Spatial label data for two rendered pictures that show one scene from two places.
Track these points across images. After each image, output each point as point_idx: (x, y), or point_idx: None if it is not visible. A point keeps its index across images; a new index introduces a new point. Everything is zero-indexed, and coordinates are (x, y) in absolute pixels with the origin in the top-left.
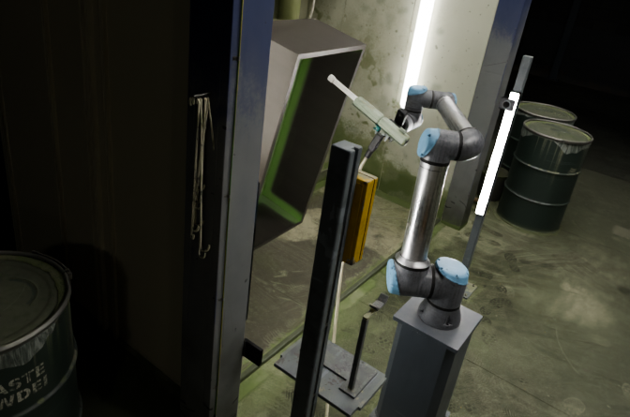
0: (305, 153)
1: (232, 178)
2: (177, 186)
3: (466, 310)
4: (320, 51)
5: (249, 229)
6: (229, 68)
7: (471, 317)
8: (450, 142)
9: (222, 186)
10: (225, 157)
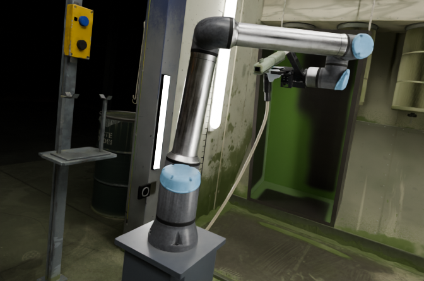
0: (347, 155)
1: (145, 61)
2: None
3: (188, 261)
4: None
5: (154, 100)
6: (147, 4)
7: (175, 262)
8: None
9: (141, 64)
10: (142, 48)
